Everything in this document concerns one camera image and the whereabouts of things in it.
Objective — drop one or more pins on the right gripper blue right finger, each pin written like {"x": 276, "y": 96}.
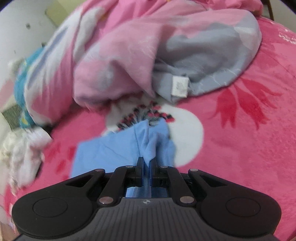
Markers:
{"x": 171, "y": 179}

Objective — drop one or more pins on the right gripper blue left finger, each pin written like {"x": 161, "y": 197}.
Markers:
{"x": 119, "y": 181}

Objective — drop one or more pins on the light blue t-shirt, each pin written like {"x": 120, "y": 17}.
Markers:
{"x": 124, "y": 148}

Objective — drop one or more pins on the pink floral fleece blanket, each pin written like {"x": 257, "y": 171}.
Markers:
{"x": 244, "y": 133}

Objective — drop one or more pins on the white crumpled sheet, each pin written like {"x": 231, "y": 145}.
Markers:
{"x": 22, "y": 152}

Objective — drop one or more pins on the teal floral quilt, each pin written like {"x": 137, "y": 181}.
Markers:
{"x": 22, "y": 71}

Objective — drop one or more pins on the pink grey white duvet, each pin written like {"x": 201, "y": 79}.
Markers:
{"x": 108, "y": 49}

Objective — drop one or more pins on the grey green pillow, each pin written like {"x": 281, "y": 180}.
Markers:
{"x": 12, "y": 116}

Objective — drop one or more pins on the yellow green cabinet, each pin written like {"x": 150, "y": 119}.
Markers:
{"x": 59, "y": 10}

